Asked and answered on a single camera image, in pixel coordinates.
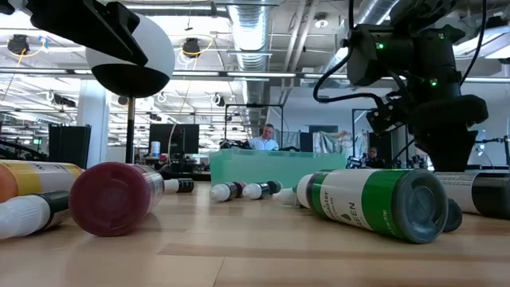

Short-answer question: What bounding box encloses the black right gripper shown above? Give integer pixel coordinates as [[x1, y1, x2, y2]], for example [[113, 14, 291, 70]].
[[398, 93, 489, 173]]

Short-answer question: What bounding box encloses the large green food coloring bottle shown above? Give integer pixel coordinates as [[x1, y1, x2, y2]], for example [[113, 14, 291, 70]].
[[295, 167, 450, 245]]

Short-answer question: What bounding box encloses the large yellow food coloring bottle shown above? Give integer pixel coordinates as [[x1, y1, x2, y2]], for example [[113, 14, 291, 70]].
[[0, 159, 85, 203]]

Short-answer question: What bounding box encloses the large red food coloring bottle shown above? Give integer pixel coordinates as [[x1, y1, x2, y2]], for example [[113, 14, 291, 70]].
[[69, 161, 165, 238]]

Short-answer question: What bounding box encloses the small food coloring dropper bottle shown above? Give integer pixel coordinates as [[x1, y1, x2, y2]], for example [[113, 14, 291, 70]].
[[241, 181, 273, 201], [0, 190, 73, 241], [162, 177, 195, 195], [209, 181, 240, 202]]

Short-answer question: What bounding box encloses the small teal food coloring bottle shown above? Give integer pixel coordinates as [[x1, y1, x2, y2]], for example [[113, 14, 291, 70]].
[[265, 179, 284, 196]]

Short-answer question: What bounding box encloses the black ceiling-mounted device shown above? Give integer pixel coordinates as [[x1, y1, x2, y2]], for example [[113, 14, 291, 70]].
[[181, 37, 203, 60], [6, 33, 31, 56]]

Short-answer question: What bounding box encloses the person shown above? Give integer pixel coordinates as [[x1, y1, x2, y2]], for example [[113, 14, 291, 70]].
[[249, 123, 281, 151], [364, 146, 386, 169]]

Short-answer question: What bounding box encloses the grey draped cloth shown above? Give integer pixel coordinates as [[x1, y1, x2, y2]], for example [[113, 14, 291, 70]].
[[312, 130, 370, 157]]

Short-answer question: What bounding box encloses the black cabinet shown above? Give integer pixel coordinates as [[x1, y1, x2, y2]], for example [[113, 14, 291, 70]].
[[47, 123, 92, 170]]

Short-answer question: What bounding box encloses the black computer monitor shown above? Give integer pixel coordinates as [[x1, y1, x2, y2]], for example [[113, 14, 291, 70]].
[[149, 123, 200, 156]]

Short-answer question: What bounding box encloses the green translucent plastic bin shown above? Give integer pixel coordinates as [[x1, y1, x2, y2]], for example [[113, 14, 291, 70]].
[[209, 147, 348, 189]]

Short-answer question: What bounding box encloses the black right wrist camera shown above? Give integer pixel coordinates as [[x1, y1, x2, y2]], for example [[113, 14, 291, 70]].
[[365, 104, 402, 136]]

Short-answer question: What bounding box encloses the black metal frame stand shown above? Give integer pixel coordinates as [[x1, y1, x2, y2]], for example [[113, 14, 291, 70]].
[[351, 107, 375, 160], [224, 102, 284, 151]]

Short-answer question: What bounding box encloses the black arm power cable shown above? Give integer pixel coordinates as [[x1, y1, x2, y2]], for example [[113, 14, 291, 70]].
[[460, 0, 488, 87]]

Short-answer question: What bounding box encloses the black right camera cable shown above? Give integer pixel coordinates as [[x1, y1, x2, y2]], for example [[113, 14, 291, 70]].
[[312, 37, 384, 107]]

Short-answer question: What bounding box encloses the silver ceiling duct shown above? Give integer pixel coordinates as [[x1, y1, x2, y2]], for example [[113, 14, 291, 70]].
[[227, 0, 273, 148], [323, 0, 399, 77]]

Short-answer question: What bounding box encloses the black aluminium table frame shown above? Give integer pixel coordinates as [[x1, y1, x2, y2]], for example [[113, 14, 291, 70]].
[[159, 169, 212, 183]]

